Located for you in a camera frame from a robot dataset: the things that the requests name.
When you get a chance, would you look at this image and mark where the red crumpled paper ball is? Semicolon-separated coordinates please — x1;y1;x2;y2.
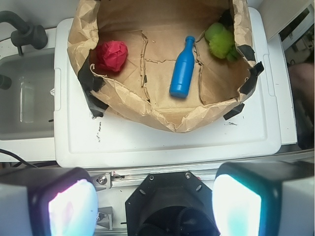
96;40;128;72

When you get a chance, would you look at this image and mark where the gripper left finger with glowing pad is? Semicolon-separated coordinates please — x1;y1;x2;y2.
0;168;98;236

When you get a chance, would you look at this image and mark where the white plastic tray lid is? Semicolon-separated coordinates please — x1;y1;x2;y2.
54;7;282;168

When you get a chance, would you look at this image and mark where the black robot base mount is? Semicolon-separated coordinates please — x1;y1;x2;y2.
125;171;220;236

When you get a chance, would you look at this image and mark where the green fuzzy plush toy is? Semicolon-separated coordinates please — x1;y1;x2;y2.
204;22;239;61

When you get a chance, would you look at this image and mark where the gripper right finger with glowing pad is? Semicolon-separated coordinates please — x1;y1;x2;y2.
212;161;315;236

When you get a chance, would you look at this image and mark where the grey toy sink basin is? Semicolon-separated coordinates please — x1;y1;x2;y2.
0;48;55;141

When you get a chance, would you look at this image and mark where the blue plastic bottle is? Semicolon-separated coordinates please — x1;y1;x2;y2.
169;36;195;98

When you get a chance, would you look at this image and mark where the brown paper bag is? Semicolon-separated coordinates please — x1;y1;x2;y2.
67;0;264;133

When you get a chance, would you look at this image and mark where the dark grey toy faucet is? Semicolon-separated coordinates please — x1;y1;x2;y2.
0;10;48;56

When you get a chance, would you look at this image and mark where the metal corner bracket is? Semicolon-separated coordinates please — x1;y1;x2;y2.
96;206;113;231

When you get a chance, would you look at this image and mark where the black cable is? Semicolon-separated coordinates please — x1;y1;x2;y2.
0;148;40;169

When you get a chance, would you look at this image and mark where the aluminium extrusion rail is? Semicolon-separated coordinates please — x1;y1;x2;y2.
88;149;315;187

